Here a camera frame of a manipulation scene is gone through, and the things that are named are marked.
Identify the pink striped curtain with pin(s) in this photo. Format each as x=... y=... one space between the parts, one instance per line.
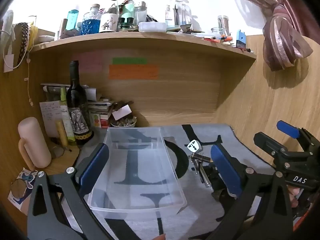
x=282 y=35

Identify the clear plastic storage container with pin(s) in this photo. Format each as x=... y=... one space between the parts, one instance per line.
x=135 y=155

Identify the orange sticky note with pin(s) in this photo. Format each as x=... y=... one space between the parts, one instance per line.
x=133 y=72

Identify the stack of books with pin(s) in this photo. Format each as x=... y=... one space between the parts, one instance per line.
x=100 y=107

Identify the small round mirror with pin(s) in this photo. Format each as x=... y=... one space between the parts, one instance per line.
x=18 y=188

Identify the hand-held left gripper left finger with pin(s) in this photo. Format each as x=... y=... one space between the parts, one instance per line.
x=93 y=165

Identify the yellow tube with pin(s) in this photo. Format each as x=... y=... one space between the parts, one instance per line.
x=61 y=133

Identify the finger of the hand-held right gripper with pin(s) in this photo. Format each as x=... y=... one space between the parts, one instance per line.
x=265 y=141
x=287 y=128

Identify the white travel plug adapter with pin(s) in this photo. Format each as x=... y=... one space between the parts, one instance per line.
x=193 y=145

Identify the teal bottle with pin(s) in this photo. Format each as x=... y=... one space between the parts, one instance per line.
x=72 y=20

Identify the glass bottle with blue liquid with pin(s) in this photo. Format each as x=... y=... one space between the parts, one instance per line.
x=91 y=23

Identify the green sticky note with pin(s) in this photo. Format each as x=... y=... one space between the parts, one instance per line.
x=129 y=61

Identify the bowl of small trinkets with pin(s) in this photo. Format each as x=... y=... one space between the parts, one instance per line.
x=123 y=124

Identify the orange pens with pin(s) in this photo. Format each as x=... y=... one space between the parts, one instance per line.
x=217 y=39

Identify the white plastic box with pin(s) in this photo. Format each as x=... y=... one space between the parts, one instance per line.
x=152 y=27

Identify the white label sake bottle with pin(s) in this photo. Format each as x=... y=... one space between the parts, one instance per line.
x=108 y=22

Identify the tall glass jar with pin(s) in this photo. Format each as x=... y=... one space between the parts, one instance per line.
x=223 y=25

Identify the white handwritten note paper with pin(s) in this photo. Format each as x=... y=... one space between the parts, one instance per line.
x=48 y=117

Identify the grey mat with black letters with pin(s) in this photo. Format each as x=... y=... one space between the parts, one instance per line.
x=200 y=212

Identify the dark wine bottle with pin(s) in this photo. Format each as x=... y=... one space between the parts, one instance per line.
x=77 y=97

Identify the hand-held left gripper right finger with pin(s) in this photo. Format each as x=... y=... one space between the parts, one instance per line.
x=225 y=170

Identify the red and white box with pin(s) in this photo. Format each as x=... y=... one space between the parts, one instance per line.
x=103 y=122

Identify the person's right hand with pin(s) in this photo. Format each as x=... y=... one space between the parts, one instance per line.
x=293 y=197

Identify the white card with cartoon sticker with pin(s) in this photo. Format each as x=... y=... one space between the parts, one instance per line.
x=28 y=175

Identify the white charger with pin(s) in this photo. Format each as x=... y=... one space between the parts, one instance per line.
x=8 y=62

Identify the pink sticky note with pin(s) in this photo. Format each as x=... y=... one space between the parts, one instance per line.
x=87 y=61

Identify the clear blister pack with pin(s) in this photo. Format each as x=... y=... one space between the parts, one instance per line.
x=177 y=12

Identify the blue box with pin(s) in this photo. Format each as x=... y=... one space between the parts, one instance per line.
x=241 y=38

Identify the clear glass jar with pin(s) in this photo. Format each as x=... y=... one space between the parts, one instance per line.
x=140 y=13

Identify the silver metal pen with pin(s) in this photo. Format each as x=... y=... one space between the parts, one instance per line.
x=202 y=172

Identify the pale green bottle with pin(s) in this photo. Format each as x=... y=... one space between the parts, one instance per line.
x=128 y=10

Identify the slender green bottle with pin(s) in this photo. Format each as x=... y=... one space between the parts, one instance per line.
x=65 y=120

